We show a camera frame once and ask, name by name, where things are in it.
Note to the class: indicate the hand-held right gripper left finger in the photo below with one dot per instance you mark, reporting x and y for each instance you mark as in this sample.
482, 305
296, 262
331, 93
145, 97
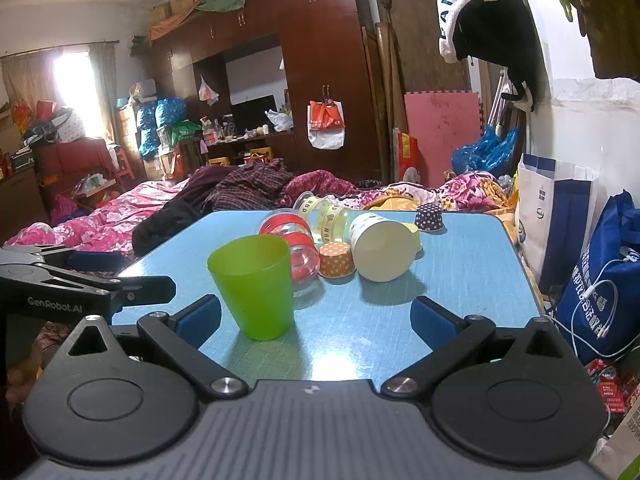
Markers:
200, 319

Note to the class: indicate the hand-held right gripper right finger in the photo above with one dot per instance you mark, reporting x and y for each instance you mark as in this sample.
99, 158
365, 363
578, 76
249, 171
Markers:
434, 321

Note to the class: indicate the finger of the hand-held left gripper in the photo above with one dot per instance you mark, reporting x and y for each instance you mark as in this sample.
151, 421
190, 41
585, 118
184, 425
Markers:
150, 290
95, 261

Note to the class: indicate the green plastic cup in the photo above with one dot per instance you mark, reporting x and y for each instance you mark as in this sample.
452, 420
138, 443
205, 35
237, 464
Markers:
252, 290

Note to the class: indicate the cream paper cup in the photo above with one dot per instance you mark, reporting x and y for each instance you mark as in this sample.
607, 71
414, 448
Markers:
382, 255

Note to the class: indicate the purple polka-dot paper cup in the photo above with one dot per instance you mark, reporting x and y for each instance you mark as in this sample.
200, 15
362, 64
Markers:
430, 219

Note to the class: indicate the orange polka-dot paper cup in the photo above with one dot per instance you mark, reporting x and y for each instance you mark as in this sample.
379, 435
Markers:
336, 261

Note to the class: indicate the clear cup with red bands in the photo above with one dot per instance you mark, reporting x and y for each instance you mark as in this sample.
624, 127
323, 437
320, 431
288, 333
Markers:
287, 222

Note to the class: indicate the clear cup with yellow label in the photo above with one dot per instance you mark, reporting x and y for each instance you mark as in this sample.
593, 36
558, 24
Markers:
327, 217

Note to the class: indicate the pink floral quilt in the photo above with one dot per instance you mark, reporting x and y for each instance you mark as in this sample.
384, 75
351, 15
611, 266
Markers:
100, 220

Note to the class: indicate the black garment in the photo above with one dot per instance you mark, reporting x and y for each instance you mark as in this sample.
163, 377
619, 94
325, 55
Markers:
165, 225

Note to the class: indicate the red plastic stool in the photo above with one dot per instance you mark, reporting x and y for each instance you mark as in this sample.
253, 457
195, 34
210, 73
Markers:
124, 167

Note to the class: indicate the red cloth covered cabinet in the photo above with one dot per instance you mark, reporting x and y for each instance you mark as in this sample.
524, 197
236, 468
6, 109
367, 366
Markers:
75, 157

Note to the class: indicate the yellow blanket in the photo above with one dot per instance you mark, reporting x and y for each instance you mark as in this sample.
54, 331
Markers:
395, 202

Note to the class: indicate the plaid garment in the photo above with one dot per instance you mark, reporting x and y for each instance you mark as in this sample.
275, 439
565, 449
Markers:
250, 185

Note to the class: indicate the stack of blue bundles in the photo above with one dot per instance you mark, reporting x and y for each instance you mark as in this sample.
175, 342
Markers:
155, 120

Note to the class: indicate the white and blue paper bag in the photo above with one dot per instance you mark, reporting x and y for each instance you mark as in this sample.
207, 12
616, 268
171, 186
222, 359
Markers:
555, 220

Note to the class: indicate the green plastic bag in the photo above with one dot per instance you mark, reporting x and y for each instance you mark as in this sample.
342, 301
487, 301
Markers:
186, 130

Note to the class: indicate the blue tote bag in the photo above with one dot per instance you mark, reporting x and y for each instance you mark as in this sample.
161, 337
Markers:
600, 300

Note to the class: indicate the red and yellow sack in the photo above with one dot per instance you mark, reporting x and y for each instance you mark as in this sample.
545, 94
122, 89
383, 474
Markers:
407, 155

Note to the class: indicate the blue plastic bag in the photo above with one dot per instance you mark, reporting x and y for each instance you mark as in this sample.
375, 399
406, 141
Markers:
480, 152

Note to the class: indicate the magenta floral blanket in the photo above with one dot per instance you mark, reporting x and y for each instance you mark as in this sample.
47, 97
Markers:
320, 182

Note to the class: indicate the window curtain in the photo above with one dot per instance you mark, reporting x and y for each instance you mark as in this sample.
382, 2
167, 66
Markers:
102, 80

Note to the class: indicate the red packets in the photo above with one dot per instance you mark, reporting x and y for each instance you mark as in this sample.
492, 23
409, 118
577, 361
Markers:
607, 385

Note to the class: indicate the pink foam mat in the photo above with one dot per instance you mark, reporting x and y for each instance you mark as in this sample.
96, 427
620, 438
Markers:
440, 135

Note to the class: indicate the black television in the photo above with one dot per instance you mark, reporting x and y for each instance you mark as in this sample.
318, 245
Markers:
250, 112

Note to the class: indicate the small white hanging plastic bag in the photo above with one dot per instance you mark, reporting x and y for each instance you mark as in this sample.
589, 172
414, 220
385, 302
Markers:
207, 91

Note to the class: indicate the metal folding rack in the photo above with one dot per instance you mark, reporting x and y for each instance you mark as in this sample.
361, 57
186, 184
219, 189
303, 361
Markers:
497, 105

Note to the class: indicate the cardboard box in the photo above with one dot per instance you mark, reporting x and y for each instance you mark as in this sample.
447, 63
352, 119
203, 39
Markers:
622, 445

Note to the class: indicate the orange and white hanging bag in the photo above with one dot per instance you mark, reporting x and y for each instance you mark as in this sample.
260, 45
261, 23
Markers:
326, 120

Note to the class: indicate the wooden boards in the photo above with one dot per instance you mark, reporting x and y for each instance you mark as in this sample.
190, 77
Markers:
430, 40

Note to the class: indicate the brown wooden wardrobe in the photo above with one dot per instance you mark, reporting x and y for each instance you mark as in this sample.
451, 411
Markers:
325, 50

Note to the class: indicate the white and black hanging jacket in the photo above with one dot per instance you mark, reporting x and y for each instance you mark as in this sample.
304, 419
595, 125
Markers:
490, 25

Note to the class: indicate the dark hanging cloth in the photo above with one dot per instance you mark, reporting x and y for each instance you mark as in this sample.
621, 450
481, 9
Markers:
615, 20

